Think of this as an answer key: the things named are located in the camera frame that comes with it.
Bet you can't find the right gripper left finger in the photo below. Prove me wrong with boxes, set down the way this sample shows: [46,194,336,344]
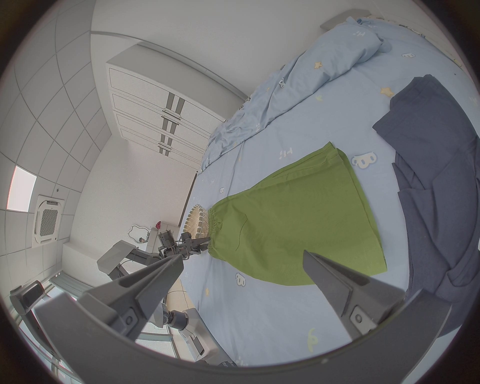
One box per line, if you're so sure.
[78,256,184,343]

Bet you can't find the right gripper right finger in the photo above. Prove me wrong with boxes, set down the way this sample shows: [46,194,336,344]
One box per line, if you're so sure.
[302,250,406,343]

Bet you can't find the green shorts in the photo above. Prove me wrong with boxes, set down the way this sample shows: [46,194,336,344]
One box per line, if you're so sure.
[207,142,388,288]

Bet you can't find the round woven basket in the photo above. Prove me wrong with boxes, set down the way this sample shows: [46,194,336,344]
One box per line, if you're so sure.
[183,204,209,238]

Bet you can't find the white chest of drawers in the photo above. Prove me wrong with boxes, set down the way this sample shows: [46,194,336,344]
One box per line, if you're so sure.
[145,220,181,251]

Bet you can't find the white framed mirror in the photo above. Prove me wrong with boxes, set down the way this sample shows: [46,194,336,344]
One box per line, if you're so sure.
[129,224,149,245]

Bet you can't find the window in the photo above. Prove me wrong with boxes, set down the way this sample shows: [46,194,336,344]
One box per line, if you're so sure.
[15,270,179,377]

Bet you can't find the bed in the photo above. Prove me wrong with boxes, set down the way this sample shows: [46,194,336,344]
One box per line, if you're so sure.
[165,10,480,369]

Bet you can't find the ceiling air conditioner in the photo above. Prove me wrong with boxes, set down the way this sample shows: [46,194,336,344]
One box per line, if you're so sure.
[31,194,67,248]

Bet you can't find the white wardrobe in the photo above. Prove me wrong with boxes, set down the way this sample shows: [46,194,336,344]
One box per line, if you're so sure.
[106,41,249,174]

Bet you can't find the dark blue garment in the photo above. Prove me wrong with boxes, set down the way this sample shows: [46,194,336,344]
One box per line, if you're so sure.
[372,74,480,338]

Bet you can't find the ceiling light panel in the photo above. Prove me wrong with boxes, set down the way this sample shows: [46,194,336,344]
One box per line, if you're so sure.
[7,165,37,213]

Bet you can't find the pale blue quilt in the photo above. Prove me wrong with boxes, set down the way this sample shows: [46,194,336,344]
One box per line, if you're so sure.
[200,16,393,174]

